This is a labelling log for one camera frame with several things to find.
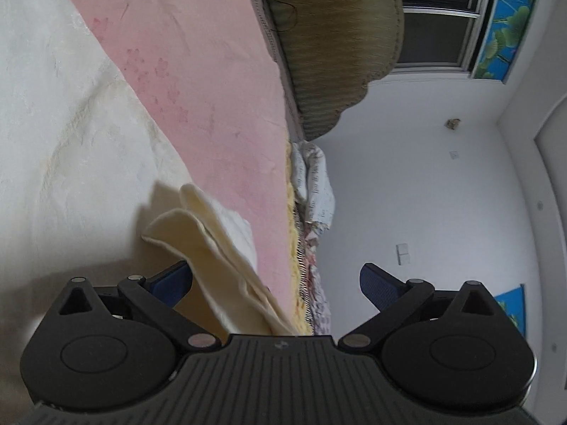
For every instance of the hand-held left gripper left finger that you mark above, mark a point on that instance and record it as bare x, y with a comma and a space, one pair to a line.
170, 284

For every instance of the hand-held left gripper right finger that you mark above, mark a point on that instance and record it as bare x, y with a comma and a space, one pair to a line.
382, 288

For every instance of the patterned floral bedding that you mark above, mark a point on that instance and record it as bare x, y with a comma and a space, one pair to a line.
312, 274

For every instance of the white patterned hanging cloth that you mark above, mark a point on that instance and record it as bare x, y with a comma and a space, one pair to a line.
314, 181

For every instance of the small blue lotus poster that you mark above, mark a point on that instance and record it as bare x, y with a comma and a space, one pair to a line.
514, 307

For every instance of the pink floral blanket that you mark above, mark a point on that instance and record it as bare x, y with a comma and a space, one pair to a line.
199, 88

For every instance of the olive padded headboard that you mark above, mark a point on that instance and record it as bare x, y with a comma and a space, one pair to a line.
336, 40

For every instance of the small wall hook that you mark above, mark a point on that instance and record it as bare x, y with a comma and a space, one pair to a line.
452, 123

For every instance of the window with metal frame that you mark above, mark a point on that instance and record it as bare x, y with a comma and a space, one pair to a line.
434, 31

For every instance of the blue lotus wall poster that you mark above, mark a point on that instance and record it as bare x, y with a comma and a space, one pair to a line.
509, 22

